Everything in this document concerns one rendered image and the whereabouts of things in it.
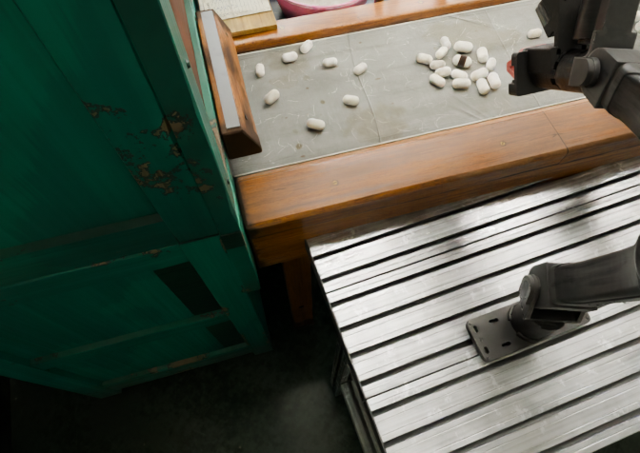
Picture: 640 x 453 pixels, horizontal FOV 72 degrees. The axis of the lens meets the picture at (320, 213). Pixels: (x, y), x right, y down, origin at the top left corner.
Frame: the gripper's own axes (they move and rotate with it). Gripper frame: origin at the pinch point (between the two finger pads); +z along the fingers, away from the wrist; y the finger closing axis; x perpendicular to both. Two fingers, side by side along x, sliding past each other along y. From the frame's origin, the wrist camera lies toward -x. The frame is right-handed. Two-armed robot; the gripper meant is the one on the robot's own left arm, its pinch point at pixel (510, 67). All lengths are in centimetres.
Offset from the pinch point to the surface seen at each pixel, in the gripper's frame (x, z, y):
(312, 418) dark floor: 91, 26, 47
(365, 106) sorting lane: 3.9, 13.3, 22.7
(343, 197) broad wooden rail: 15.0, -3.6, 33.3
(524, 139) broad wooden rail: 13.0, -1.3, -1.7
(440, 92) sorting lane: 4.3, 12.8, 7.1
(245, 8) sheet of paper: -18, 33, 40
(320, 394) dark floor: 87, 30, 43
